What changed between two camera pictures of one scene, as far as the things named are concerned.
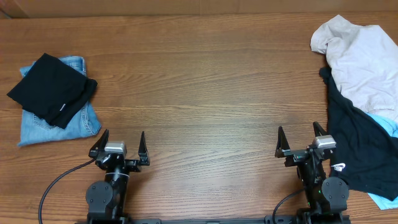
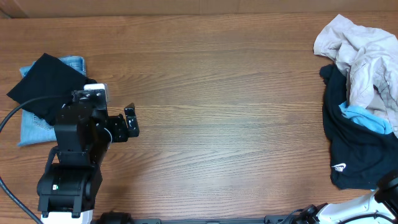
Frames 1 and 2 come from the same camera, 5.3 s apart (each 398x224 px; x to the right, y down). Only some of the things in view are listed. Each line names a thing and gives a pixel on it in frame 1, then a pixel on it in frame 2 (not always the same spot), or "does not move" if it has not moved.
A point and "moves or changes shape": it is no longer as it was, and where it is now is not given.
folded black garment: (53, 89) does not move
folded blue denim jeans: (35, 130) does not move
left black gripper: (135, 166) -> (122, 133)
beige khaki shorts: (364, 61) moves or changes shape
